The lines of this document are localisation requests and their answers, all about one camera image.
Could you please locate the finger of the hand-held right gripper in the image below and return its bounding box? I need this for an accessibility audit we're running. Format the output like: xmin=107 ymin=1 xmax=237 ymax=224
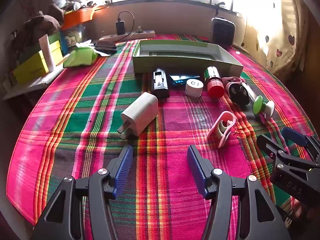
xmin=256 ymin=134 xmax=320 ymax=170
xmin=282 ymin=127 xmax=320 ymax=162

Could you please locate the green and white spool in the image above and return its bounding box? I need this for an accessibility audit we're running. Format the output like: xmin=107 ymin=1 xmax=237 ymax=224
xmin=252 ymin=95 xmax=275 ymax=122

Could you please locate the black phone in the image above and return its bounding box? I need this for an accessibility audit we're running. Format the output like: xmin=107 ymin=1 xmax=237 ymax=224
xmin=95 ymin=41 xmax=117 ymax=55

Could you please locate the pink white round case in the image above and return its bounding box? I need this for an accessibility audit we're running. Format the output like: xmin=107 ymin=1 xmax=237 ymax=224
xmin=221 ymin=76 xmax=242 ymax=87

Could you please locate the cream curtain with hearts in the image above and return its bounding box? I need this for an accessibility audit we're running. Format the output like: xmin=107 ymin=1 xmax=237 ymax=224
xmin=246 ymin=0 xmax=312 ymax=80

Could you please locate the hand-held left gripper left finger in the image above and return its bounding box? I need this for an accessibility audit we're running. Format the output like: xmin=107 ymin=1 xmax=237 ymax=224
xmin=30 ymin=144 xmax=134 ymax=240

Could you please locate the silver lighter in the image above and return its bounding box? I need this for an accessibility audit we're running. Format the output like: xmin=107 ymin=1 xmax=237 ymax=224
xmin=242 ymin=78 xmax=258 ymax=103

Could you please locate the white tube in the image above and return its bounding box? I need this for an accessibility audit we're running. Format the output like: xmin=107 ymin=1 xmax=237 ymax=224
xmin=39 ymin=34 xmax=56 ymax=71

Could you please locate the small black fan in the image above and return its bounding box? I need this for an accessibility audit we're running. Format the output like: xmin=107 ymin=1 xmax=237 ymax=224
xmin=211 ymin=17 xmax=236 ymax=46

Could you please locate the clear plastic container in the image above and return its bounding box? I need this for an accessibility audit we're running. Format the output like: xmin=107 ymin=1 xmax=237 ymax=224
xmin=66 ymin=22 xmax=85 ymax=47

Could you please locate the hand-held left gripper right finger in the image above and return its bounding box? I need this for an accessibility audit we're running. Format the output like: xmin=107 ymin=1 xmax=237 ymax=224
xmin=187 ymin=144 xmax=292 ymax=240

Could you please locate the lime green cardboard box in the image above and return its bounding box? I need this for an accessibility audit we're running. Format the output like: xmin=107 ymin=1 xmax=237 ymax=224
xmin=12 ymin=50 xmax=50 ymax=84

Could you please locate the white crumpled paper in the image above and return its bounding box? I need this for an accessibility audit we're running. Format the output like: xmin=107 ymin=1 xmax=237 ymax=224
xmin=75 ymin=39 xmax=100 ymax=55

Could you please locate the white charger plug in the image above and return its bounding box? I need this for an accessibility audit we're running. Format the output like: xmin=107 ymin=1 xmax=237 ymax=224
xmin=117 ymin=92 xmax=158 ymax=139

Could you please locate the brown checked cloth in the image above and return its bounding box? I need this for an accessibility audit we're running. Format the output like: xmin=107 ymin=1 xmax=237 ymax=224
xmin=12 ymin=4 xmax=65 ymax=50

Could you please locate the white round cap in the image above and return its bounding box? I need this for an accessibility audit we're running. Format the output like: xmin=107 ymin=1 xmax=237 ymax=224
xmin=184 ymin=78 xmax=202 ymax=98

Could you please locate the blue printed box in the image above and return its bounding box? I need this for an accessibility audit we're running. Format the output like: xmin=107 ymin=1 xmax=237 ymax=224
xmin=59 ymin=29 xmax=71 ymax=55

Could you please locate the plaid blanket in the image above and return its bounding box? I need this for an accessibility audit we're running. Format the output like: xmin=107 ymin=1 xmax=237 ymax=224
xmin=6 ymin=34 xmax=317 ymax=240

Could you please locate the black plug charger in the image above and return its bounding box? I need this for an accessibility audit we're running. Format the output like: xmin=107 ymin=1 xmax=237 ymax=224
xmin=117 ymin=11 xmax=135 ymax=40

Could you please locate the white shelf board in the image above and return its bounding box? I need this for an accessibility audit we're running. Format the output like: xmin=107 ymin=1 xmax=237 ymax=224
xmin=1 ymin=62 xmax=64 ymax=100

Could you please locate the orange plastic tray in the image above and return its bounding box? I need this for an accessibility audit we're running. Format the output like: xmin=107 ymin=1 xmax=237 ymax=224
xmin=61 ymin=7 xmax=95 ymax=30

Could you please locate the blue shiny packet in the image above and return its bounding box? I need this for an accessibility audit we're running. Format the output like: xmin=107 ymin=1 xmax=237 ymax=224
xmin=169 ymin=74 xmax=200 ymax=87

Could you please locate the pile of assorted clutter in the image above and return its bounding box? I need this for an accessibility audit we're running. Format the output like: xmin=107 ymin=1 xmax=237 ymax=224
xmin=52 ymin=0 xmax=97 ymax=13

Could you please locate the pink plastic clip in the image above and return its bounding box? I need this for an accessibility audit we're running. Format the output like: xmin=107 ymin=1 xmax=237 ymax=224
xmin=207 ymin=111 xmax=237 ymax=149

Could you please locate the white power strip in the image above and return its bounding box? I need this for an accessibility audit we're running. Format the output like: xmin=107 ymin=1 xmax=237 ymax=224
xmin=99 ymin=30 xmax=155 ymax=42

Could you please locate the black rectangular gadget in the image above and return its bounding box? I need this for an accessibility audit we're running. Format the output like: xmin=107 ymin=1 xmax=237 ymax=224
xmin=151 ymin=68 xmax=170 ymax=99

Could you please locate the white round mount black face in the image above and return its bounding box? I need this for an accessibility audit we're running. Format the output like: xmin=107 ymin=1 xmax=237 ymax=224
xmin=225 ymin=81 xmax=250 ymax=107

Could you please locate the green tissue pack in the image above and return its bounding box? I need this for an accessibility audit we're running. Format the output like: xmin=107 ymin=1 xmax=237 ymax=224
xmin=63 ymin=45 xmax=99 ymax=68

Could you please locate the green yellow flat box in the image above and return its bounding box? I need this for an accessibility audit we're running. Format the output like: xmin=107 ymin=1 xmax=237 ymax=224
xmin=37 ymin=31 xmax=63 ymax=67

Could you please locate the red and green cylinder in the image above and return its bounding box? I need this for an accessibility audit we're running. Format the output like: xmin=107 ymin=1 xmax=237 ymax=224
xmin=204 ymin=66 xmax=225 ymax=98

